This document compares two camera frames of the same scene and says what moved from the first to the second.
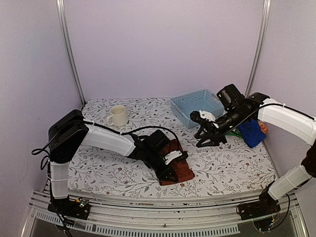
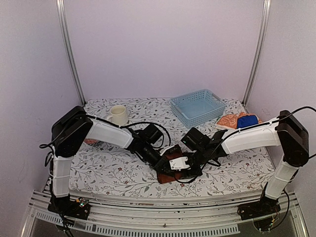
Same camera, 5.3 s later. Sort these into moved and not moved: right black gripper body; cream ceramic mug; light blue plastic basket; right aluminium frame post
Moved: right black gripper body
Not moved: cream ceramic mug; right aluminium frame post; light blue plastic basket
